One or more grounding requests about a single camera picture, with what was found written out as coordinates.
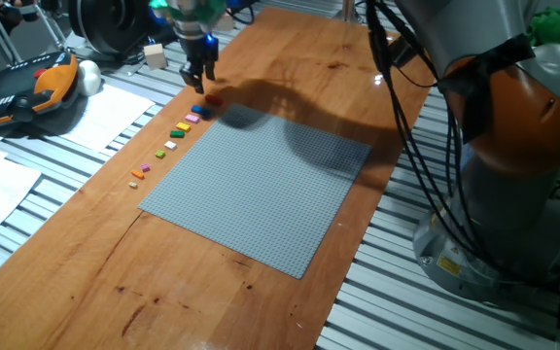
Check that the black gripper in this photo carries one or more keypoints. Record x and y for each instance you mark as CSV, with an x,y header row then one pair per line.
x,y
199,51

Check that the red Lego brick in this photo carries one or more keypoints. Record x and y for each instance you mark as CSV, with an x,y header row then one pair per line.
x,y
214,100

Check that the long blue Lego brick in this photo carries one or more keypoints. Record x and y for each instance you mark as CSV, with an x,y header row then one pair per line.
x,y
200,111

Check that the light pink Lego brick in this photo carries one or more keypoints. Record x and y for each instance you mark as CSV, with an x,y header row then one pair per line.
x,y
192,118

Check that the yellow two-by-four Lego brick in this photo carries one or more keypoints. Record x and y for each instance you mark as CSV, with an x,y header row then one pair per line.
x,y
183,127

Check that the dark green Lego brick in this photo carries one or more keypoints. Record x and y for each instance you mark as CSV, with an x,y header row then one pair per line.
x,y
177,133

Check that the white Lego brick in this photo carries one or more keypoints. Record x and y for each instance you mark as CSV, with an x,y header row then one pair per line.
x,y
170,145

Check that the lime green Lego brick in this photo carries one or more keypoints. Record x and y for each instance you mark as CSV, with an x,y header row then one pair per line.
x,y
160,154

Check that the small magenta Lego brick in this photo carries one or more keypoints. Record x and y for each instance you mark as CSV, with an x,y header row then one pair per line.
x,y
145,167

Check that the orange Lego brick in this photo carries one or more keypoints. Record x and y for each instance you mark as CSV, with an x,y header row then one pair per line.
x,y
137,174

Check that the tiny tan Lego brick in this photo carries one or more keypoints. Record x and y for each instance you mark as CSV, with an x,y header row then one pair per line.
x,y
133,185

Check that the grey Lego baseplate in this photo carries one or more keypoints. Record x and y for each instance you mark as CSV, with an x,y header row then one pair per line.
x,y
260,219

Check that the pale wooden cube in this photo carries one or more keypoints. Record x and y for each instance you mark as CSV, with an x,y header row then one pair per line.
x,y
155,57

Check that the black round object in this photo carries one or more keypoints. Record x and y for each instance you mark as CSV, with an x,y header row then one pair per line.
x,y
110,24

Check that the white rounded object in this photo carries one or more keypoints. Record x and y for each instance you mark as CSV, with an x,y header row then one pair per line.
x,y
89,78

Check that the orange and black teach pendant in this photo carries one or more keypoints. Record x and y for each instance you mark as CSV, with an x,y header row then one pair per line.
x,y
17,92

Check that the wooden board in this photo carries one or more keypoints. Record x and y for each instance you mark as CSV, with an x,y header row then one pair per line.
x,y
115,291

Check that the aluminium frame post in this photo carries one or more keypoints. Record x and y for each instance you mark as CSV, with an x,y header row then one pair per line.
x,y
349,9

